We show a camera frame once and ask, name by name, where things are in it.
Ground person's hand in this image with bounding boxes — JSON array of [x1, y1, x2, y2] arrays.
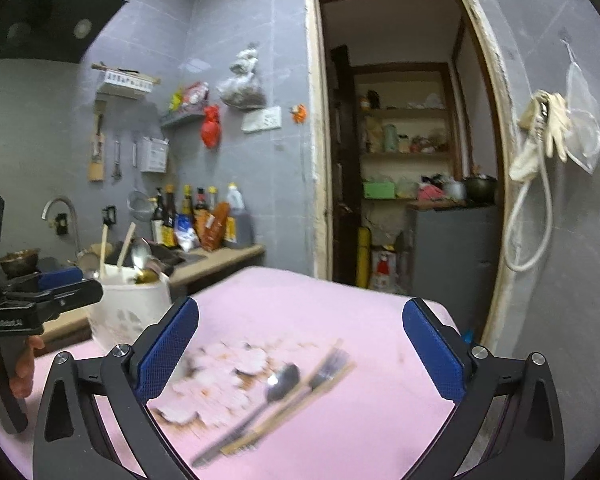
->
[[9, 336, 45, 399]]

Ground green box on shelf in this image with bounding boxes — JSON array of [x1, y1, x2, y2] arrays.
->
[[363, 181, 396, 200]]

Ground steel fork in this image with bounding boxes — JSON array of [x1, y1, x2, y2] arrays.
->
[[220, 346, 354, 456]]

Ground hanging wire strainer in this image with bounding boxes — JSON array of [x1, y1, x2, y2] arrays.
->
[[126, 180, 155, 222]]

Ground white plastic utensil holder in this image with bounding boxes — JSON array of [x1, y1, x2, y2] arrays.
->
[[87, 264, 171, 353]]

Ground chrome sink faucet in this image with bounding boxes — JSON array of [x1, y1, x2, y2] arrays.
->
[[41, 195, 81, 257]]

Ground red plastic bag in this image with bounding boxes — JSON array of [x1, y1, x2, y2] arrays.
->
[[200, 105, 222, 148]]

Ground black pot on cabinet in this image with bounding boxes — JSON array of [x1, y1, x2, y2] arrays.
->
[[463, 174, 498, 207]]

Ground white wall socket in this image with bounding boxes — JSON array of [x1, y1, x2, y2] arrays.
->
[[242, 106, 282, 133]]

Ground white jug bottle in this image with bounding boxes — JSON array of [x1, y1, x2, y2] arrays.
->
[[224, 183, 254, 249]]

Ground grey cabinet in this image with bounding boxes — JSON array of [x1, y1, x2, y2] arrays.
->
[[406, 206, 502, 340]]

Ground orange wall hook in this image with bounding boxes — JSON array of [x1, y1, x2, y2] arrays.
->
[[290, 104, 308, 125]]

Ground yellow cylinder by door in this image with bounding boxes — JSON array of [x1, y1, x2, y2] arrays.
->
[[355, 226, 372, 288]]

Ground small steel spoon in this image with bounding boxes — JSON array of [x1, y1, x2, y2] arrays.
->
[[192, 363, 300, 468]]

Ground black range hood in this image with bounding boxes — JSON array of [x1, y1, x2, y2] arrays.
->
[[0, 0, 130, 63]]

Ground white wall rack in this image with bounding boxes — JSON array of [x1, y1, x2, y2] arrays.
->
[[91, 63, 161, 100]]

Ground hanging bag of goods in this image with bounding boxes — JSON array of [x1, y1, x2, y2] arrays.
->
[[216, 44, 266, 110]]

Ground white cloth gloves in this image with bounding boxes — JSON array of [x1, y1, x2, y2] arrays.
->
[[508, 90, 571, 183]]

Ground dark soy sauce bottle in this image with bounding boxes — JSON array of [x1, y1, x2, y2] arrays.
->
[[162, 184, 178, 248]]

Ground clear plastic bag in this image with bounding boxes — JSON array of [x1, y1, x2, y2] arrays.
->
[[564, 40, 600, 174]]

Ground large steel spoon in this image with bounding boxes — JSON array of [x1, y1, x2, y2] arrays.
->
[[131, 237, 152, 271]]

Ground white coiled hose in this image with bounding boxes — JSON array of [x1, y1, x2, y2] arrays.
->
[[503, 98, 554, 273]]

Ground long wooden chopstick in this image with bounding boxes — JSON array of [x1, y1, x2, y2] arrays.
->
[[117, 222, 136, 272]]

